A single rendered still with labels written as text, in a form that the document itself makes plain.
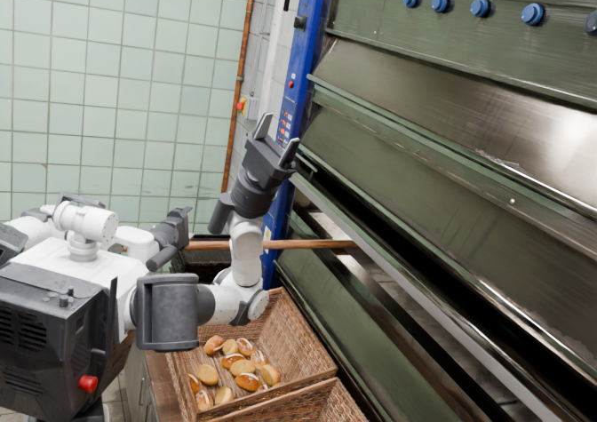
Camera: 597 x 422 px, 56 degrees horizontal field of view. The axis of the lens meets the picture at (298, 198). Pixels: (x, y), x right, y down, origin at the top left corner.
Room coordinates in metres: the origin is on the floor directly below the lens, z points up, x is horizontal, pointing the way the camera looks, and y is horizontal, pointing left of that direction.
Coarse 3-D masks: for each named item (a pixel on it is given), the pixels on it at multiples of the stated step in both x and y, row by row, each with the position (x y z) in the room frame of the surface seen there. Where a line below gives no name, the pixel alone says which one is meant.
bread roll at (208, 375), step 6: (204, 366) 1.77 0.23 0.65; (210, 366) 1.77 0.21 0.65; (198, 372) 1.76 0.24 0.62; (204, 372) 1.75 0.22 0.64; (210, 372) 1.74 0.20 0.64; (216, 372) 1.75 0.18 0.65; (204, 378) 1.73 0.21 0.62; (210, 378) 1.73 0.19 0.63; (216, 378) 1.73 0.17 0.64; (204, 384) 1.73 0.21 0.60; (210, 384) 1.72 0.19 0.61
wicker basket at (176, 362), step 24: (264, 312) 2.08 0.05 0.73; (288, 312) 2.00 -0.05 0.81; (240, 336) 2.04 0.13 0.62; (264, 336) 2.05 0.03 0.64; (288, 336) 1.93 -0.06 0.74; (312, 336) 1.80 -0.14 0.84; (168, 360) 1.83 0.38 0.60; (192, 360) 1.87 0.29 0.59; (216, 360) 1.90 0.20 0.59; (288, 360) 1.85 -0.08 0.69; (312, 360) 1.74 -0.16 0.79; (216, 384) 1.76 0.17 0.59; (264, 384) 1.81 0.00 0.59; (288, 384) 1.55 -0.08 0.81; (312, 384) 1.59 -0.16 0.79; (192, 408) 1.48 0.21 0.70; (216, 408) 1.45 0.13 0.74
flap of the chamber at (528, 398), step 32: (384, 224) 1.63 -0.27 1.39; (416, 256) 1.42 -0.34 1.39; (416, 288) 1.18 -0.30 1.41; (448, 288) 1.25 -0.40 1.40; (448, 320) 1.06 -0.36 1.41; (480, 320) 1.11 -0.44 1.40; (480, 352) 0.97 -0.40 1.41; (512, 352) 1.00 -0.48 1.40; (544, 352) 1.05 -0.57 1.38; (512, 384) 0.88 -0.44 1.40; (544, 384) 0.90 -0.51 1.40; (576, 384) 0.94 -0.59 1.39; (544, 416) 0.81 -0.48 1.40
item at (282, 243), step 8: (280, 240) 1.77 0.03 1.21; (288, 240) 1.78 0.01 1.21; (296, 240) 1.80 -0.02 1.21; (304, 240) 1.81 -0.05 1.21; (312, 240) 1.82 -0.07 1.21; (320, 240) 1.83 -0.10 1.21; (328, 240) 1.85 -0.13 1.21; (336, 240) 1.86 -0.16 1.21; (344, 240) 1.87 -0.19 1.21; (352, 240) 1.89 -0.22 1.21; (192, 248) 1.62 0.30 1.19; (200, 248) 1.63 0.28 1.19; (208, 248) 1.64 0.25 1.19; (216, 248) 1.65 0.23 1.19; (224, 248) 1.67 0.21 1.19; (264, 248) 1.73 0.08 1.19; (272, 248) 1.74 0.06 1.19; (280, 248) 1.75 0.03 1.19; (288, 248) 1.77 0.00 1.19; (296, 248) 1.78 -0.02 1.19; (304, 248) 1.80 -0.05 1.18; (312, 248) 1.81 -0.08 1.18; (320, 248) 1.83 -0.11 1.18
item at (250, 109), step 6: (246, 96) 2.69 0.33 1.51; (246, 102) 2.64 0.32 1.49; (252, 102) 2.65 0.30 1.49; (258, 102) 2.66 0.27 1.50; (246, 108) 2.64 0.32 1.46; (252, 108) 2.65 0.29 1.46; (258, 108) 2.66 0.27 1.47; (240, 114) 2.70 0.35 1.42; (246, 114) 2.64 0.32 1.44; (252, 114) 2.65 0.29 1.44; (258, 114) 2.67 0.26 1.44
